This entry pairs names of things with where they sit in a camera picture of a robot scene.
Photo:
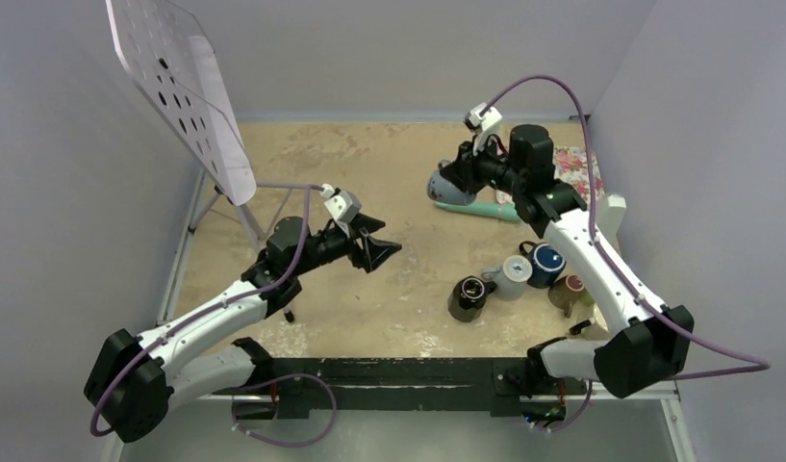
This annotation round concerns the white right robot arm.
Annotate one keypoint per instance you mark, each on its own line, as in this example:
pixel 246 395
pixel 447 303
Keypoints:
pixel 648 340

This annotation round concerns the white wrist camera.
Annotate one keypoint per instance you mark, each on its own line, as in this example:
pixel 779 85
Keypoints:
pixel 483 120
pixel 342 205

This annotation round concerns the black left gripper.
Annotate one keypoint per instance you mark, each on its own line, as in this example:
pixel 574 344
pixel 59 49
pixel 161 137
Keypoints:
pixel 373 251

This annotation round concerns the light grey mug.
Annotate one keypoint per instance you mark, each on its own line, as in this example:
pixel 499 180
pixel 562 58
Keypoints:
pixel 510 278

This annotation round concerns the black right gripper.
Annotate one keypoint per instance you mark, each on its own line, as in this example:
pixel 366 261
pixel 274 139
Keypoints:
pixel 464 170

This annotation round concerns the lilac tripod stand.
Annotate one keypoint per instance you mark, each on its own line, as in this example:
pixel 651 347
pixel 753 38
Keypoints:
pixel 222 248

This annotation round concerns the floral tray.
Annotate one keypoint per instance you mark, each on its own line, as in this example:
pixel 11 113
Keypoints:
pixel 570 167

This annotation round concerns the perforated calibration board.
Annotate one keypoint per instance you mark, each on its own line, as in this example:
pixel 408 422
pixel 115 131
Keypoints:
pixel 178 74

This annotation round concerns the black mug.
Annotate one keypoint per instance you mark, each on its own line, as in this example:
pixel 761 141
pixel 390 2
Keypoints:
pixel 468 298

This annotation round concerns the mint green tube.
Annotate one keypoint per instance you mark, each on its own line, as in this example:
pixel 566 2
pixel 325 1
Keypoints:
pixel 504 212

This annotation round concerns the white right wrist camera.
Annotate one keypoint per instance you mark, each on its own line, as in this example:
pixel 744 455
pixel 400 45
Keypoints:
pixel 483 120

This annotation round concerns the white box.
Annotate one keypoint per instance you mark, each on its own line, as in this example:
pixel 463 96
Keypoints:
pixel 610 212

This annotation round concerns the grey mug with lettering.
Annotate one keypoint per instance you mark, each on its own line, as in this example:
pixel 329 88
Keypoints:
pixel 441 190

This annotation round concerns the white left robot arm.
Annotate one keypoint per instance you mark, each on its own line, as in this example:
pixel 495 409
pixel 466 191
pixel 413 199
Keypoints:
pixel 137 380

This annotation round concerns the dark blue mug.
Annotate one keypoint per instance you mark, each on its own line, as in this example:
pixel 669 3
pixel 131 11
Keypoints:
pixel 546 263

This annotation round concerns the brown mug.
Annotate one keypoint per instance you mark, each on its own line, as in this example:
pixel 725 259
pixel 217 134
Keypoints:
pixel 567 292

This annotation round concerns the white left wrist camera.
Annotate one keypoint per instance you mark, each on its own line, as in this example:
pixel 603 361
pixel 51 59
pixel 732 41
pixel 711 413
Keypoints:
pixel 342 205

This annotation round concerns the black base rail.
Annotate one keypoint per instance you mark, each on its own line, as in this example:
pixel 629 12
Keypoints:
pixel 495 386

